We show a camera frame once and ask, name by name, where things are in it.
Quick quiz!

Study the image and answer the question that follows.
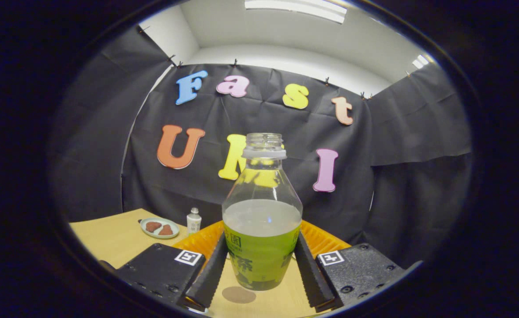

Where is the ceiling light panel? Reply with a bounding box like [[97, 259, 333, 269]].
[[244, 0, 347, 23]]

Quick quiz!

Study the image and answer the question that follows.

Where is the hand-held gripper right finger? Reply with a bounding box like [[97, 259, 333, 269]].
[[294, 220, 423, 310]]

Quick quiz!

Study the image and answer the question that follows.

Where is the small green-label bottle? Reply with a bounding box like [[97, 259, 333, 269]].
[[187, 207, 202, 235]]

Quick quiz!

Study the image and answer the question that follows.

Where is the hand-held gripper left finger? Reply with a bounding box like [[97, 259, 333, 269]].
[[98, 221, 229, 310]]

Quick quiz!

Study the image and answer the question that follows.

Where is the wooden table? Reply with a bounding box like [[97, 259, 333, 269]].
[[69, 208, 331, 318]]

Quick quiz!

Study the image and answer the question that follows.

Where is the round brown coaster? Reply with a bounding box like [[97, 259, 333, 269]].
[[222, 286, 256, 304]]

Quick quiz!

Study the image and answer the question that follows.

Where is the pale green plate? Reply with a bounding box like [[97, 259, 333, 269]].
[[140, 217, 181, 239]]

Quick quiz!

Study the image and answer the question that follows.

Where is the black backdrop cloth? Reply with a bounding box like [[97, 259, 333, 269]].
[[50, 24, 474, 270]]

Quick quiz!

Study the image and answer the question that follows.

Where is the clear green-label juice bottle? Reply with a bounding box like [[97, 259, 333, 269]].
[[222, 132, 303, 291]]

